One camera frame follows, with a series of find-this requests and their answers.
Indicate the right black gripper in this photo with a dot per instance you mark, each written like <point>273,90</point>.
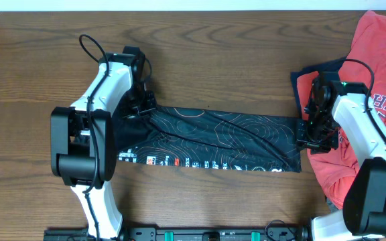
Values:
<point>316,148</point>

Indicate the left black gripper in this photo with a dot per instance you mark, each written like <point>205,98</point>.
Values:
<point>151,96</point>

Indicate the black orange-patterned jersey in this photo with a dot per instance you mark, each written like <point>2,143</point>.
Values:
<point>209,139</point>

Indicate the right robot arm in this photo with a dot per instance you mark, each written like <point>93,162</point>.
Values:
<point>347,105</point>

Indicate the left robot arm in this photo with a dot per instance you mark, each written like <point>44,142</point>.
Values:
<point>83,137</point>

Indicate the navy blue garment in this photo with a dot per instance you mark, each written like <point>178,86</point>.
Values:
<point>302,82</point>

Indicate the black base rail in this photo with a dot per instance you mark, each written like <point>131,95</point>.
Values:
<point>277,233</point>

